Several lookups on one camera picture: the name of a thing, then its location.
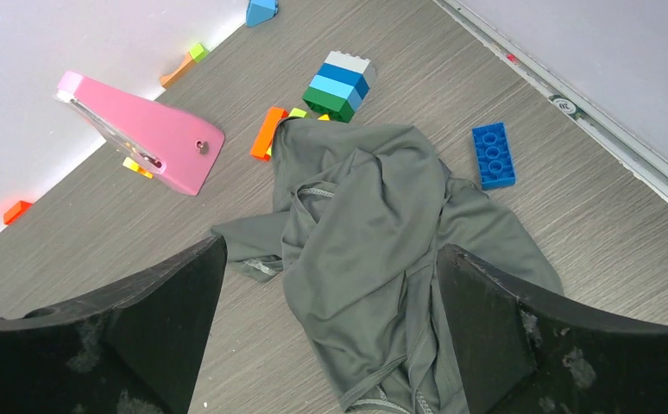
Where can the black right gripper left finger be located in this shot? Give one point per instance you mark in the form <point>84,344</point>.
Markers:
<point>133,346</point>

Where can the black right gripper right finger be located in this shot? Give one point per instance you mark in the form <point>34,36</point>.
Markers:
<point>523,349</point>

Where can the grey t-shirt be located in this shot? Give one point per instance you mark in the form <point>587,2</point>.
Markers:
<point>359,215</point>

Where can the yellow curved blocks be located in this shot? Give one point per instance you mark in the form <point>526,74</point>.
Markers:
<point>133,166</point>

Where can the blue flat brick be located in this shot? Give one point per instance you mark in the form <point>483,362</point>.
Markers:
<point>493,156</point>

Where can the pink metronome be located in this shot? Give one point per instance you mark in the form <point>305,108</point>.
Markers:
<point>178,148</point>

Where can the orange long block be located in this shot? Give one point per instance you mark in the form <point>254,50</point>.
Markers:
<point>265,136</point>

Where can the lime green block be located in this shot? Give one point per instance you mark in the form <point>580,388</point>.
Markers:
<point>298,113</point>

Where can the stacked blue green bricks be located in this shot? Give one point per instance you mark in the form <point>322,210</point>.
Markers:
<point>340,86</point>

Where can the blue triangular block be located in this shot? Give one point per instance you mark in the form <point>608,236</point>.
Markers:
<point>259,11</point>

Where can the red block by wall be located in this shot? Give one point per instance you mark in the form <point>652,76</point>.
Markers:
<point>15,211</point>

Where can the green orange block by wall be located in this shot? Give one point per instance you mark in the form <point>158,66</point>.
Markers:
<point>195,54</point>

